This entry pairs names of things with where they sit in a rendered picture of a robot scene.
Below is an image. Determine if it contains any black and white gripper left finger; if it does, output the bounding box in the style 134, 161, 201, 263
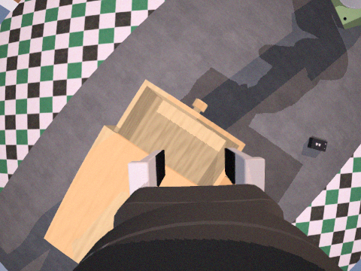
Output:
128, 150, 165, 195

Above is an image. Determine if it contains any black 9v battery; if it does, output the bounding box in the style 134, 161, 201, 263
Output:
308, 138, 327, 151

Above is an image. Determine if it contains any light wooden chest of drawers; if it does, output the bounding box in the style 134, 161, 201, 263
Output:
44, 126, 198, 263

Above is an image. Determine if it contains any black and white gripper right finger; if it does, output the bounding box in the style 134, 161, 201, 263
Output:
225, 148, 265, 191

